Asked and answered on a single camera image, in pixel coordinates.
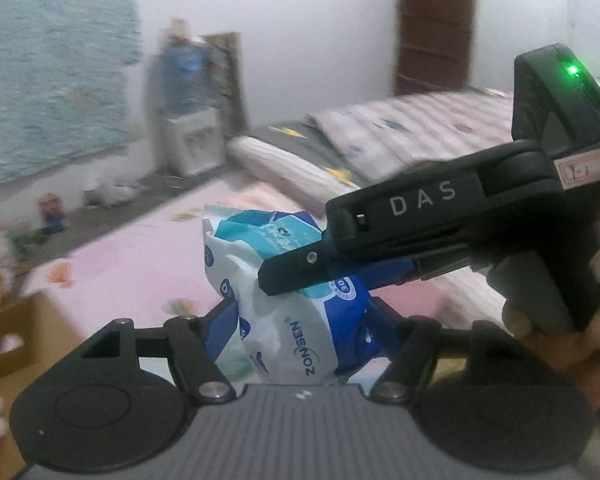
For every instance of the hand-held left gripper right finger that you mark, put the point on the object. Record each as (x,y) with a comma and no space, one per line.
(390,317)

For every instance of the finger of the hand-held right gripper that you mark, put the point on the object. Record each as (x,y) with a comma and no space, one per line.
(445,267)
(292,272)

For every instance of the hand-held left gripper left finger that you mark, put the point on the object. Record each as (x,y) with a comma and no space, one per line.
(226,322)

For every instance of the blue white wipes packet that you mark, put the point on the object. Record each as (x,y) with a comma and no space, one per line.
(280,330)

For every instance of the brown cardboard box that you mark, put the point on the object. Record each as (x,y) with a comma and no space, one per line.
(30,330)

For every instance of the person's right hand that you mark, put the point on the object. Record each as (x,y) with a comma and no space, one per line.
(590,360)

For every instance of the striped rolled bolster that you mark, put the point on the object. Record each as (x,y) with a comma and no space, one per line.
(280,162)

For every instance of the pink printed bed sheet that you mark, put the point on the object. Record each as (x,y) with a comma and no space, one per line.
(145,240)

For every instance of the striped folded quilt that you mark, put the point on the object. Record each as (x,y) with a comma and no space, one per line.
(415,130)

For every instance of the grey sheet with yellow stars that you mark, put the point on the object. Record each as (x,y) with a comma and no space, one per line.
(292,135)

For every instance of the white water dispenser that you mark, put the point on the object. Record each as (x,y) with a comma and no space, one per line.
(190,145)

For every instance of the white crumpled cloth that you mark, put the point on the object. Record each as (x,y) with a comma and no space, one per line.
(112,192)

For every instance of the brown door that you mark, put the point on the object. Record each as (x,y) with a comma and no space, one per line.
(435,25)

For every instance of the wooden board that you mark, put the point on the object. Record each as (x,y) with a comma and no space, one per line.
(230,80)

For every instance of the red blue small can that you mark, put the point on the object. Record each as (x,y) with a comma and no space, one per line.
(52,212)

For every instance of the blue water bottle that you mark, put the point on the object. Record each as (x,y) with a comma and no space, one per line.
(182,70)

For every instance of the teal floral cloth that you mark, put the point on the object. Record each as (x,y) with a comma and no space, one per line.
(50,70)

